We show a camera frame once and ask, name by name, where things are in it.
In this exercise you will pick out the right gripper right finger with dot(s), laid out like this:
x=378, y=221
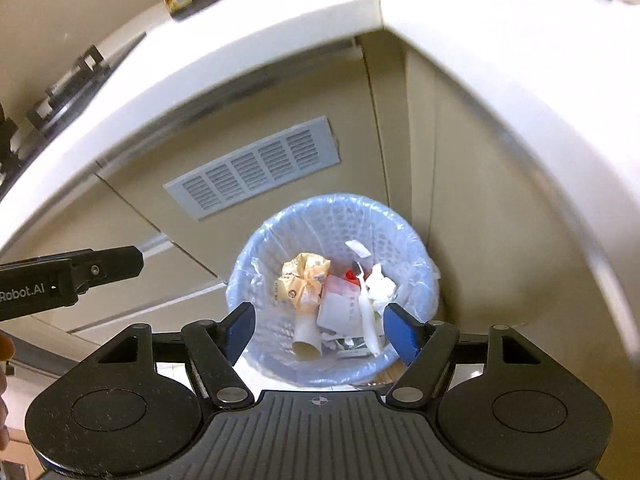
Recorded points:
x=424, y=348

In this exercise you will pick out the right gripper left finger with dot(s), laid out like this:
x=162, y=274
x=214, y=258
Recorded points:
x=215, y=347

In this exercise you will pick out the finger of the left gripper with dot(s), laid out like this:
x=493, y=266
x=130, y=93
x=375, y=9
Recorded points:
x=92, y=268

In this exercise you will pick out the white tissue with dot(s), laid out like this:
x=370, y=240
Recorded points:
x=381, y=289

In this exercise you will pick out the clear plastic tray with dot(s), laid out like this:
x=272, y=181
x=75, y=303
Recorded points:
x=339, y=313

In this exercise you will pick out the red plastic cap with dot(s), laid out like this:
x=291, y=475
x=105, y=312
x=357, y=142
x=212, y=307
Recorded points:
x=352, y=277

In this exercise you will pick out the orange snack wrapper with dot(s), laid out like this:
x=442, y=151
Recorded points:
x=301, y=281

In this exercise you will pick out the white toothbrush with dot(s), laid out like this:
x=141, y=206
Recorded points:
x=371, y=324

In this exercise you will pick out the blue lined trash basket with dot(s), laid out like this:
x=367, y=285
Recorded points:
x=342, y=228

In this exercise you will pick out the person left hand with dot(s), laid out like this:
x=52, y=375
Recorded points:
x=6, y=352

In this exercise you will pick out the round wooden stool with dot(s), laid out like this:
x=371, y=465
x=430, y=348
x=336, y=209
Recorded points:
x=383, y=381

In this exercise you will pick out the black gas stove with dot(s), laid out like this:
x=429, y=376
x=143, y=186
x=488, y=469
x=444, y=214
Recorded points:
x=65, y=101

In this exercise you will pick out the cabinet vent grille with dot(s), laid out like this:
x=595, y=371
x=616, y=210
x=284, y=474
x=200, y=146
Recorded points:
x=268, y=163

